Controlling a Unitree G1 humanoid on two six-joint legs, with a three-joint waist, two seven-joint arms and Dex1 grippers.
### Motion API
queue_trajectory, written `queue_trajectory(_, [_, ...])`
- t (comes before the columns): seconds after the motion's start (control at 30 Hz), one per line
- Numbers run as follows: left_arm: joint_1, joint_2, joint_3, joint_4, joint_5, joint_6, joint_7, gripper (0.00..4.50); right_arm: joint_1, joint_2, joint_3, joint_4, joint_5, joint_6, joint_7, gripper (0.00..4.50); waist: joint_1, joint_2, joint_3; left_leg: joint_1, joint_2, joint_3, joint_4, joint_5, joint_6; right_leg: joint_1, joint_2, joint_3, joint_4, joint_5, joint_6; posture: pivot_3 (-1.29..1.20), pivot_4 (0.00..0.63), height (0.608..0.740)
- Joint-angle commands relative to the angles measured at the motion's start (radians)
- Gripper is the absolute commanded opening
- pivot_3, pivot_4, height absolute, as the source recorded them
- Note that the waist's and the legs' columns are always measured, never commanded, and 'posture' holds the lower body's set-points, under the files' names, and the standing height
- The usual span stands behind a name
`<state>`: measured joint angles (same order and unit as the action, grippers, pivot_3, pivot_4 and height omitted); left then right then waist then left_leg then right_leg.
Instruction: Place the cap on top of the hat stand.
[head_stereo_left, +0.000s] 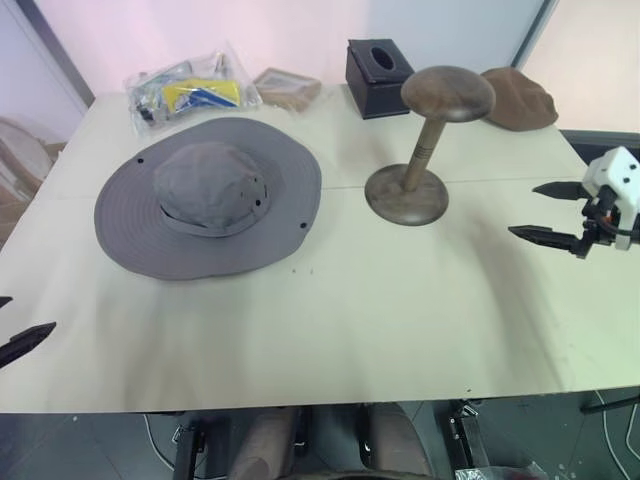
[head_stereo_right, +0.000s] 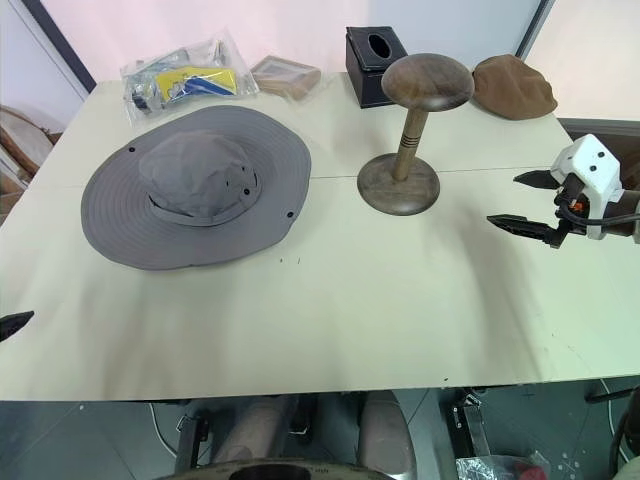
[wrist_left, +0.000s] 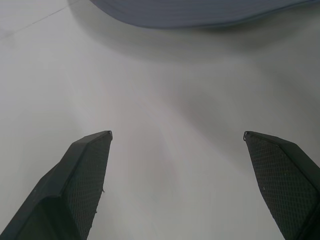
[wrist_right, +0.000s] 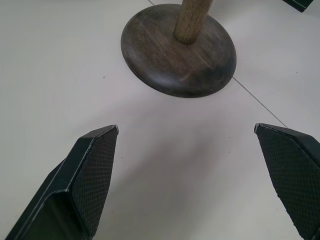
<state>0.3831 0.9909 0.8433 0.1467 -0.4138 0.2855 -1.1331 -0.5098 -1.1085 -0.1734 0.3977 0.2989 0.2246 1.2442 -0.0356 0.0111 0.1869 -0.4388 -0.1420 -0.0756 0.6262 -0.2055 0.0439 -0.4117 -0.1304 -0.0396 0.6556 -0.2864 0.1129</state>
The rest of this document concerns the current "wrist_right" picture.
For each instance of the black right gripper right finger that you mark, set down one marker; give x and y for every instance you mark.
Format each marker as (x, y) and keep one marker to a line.
(295, 175)

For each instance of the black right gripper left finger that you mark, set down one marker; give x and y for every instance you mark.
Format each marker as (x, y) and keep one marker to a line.
(82, 180)

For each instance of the wooden stand with round base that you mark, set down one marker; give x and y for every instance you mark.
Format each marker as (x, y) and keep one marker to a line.
(180, 50)

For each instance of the black stitched leather item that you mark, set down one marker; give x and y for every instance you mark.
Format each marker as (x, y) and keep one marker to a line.
(298, 4)

